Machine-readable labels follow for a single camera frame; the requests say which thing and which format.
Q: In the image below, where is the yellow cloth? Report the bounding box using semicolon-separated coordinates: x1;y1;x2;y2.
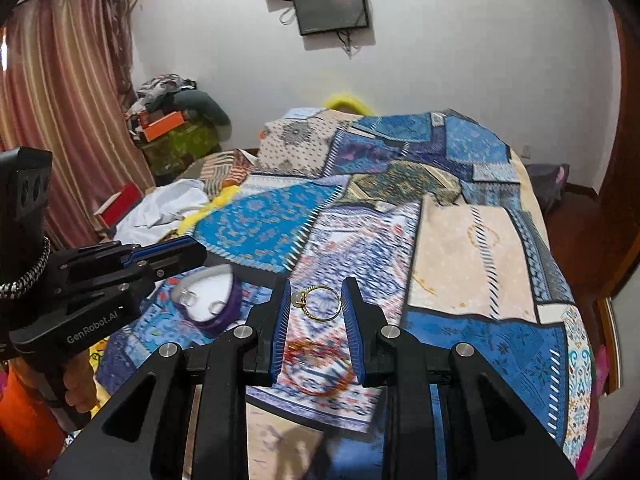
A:
177;186;242;235

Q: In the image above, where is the red beaded bangle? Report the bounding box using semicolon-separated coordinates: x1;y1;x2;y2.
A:
284;339;355;397

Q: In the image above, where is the grey basket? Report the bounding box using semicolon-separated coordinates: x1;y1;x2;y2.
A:
529;162;572;212

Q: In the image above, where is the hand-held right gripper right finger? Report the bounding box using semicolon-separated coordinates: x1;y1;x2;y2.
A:
340;277;581;480

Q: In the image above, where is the green patterned chest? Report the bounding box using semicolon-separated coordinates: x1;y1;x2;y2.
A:
139;121;222;177

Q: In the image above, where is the orange patterned cloth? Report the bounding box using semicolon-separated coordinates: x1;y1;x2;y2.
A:
201;149;259;197

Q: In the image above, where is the red box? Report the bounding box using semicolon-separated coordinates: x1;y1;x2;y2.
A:
94;182;144;229

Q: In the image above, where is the white cloth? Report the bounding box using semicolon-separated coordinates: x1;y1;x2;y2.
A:
114;179;212;247

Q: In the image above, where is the patchwork printed blanket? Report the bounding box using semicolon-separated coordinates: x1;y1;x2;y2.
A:
94;107;601;480

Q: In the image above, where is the person's left hand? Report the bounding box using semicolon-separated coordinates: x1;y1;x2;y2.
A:
61;347;99;415

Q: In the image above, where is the small black wall monitor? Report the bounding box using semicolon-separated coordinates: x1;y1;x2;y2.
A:
292;0;371;37

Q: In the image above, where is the braided wrist strap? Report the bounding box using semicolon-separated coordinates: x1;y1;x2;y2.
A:
0;236;52;297

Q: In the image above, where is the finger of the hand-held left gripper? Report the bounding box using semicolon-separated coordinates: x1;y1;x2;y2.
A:
52;235;201;273
62;246;209;306

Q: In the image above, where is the striped pink curtain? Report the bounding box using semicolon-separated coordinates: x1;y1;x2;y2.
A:
0;0;157;252

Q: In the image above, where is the pile of clothes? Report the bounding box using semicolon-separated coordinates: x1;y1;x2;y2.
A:
126;74;232;128

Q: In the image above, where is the person's left forearm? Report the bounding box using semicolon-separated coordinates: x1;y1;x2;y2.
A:
0;362;68;480

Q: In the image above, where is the yellow fluffy object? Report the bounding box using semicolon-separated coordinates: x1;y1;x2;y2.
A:
322;91;377;115

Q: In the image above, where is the gold ring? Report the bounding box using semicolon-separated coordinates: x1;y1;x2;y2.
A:
298;285;344;322

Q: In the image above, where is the pink object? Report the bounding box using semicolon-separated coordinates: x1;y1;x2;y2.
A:
592;344;612;397

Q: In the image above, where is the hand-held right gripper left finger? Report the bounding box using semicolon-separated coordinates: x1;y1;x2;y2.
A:
50;278;293;480

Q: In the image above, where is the purple heart-shaped jewelry box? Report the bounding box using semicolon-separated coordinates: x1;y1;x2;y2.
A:
170;265;244;339

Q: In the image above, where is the orange box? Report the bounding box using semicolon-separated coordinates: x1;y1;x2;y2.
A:
141;110;187;144

